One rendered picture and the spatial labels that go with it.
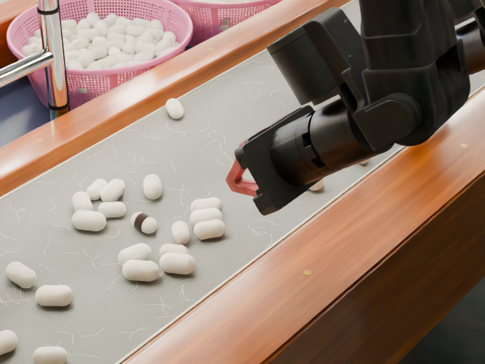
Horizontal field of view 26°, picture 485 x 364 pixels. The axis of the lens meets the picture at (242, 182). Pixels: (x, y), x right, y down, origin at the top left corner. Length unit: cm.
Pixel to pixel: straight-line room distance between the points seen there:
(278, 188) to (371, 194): 26
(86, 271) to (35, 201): 15
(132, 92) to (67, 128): 12
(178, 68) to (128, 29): 19
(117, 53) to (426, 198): 55
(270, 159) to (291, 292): 16
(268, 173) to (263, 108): 46
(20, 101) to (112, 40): 16
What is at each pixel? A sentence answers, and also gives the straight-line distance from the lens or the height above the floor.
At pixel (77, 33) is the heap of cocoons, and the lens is 161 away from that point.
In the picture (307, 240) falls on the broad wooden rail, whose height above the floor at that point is 76.
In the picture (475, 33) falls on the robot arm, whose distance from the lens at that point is 124.
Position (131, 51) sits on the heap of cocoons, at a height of 74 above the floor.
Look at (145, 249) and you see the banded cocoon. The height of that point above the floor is 76.
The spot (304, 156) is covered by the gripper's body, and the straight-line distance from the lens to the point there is 91.
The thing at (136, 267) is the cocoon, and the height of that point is 76.
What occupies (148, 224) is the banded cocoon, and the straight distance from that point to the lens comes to 114.
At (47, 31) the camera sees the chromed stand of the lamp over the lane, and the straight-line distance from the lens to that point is 129.
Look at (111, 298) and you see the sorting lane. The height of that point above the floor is 74.
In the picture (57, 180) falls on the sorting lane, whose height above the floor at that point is 74.
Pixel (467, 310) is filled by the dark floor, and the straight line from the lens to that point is 224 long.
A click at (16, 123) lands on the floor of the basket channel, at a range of 151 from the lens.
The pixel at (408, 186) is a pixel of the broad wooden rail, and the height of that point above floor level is 77.
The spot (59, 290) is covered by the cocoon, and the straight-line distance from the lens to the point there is 106.
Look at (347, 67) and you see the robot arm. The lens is 86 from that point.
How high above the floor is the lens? 142
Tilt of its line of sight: 34 degrees down
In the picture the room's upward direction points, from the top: straight up
